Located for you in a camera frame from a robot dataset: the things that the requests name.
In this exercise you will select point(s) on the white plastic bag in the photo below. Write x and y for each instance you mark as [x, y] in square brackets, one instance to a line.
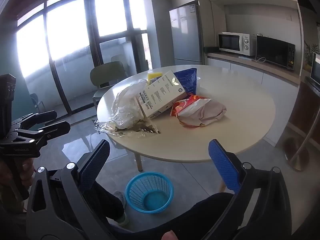
[125, 105]

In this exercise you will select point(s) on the round white table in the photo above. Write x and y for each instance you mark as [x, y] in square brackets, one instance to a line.
[237, 110]

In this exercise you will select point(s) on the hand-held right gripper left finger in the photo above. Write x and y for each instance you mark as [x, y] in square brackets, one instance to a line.
[95, 166]

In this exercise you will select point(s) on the white kitchen counter cabinet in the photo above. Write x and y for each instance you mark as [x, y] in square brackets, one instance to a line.
[250, 73]

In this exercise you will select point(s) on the dark metal-frame chair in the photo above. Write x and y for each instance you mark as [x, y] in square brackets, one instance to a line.
[37, 103]

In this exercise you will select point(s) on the yellow sponge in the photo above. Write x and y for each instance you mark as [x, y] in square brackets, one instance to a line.
[153, 76]

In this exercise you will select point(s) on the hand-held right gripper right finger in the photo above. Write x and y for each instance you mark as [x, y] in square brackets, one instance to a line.
[223, 166]

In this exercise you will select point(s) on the silver framed monitor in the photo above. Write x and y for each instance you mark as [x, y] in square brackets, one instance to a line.
[315, 67]

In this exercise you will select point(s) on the blue packet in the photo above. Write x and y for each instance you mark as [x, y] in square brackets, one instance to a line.
[187, 80]

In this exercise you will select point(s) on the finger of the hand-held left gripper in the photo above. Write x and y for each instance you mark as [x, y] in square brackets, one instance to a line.
[42, 116]
[57, 128]

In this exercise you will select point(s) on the white cardboard box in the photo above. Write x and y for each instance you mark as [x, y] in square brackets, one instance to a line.
[162, 92]

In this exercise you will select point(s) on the blue plastic waste basket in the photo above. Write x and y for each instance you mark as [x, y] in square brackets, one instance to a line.
[150, 202]

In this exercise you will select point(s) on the person's right hand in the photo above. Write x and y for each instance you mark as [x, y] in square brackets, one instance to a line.
[170, 236]

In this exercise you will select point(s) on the white microwave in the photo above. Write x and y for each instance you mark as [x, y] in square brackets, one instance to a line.
[232, 42]

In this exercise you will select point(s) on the black framed glass window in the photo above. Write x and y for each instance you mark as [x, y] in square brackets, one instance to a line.
[87, 25]

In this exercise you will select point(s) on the person's left hand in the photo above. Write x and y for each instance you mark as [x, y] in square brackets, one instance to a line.
[27, 170]

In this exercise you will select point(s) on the black microwave oven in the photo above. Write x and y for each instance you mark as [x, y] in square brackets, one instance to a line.
[273, 51]

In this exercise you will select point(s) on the grey shoe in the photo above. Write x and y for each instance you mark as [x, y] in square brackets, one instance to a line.
[122, 205]

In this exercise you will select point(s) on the green plant wall picture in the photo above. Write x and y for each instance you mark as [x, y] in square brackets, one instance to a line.
[308, 52]

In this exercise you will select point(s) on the green chair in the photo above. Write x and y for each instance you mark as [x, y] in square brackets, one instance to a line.
[107, 76]

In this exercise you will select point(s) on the silver refrigerator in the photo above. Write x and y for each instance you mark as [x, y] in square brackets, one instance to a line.
[185, 35]

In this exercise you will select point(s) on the steel pedestal stand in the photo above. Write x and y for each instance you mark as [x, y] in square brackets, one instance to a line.
[298, 152]

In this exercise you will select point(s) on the orange snack bag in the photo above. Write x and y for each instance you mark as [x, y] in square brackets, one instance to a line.
[197, 110]

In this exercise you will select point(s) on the clear plastic wrapper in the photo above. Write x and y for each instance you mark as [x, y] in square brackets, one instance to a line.
[140, 130]

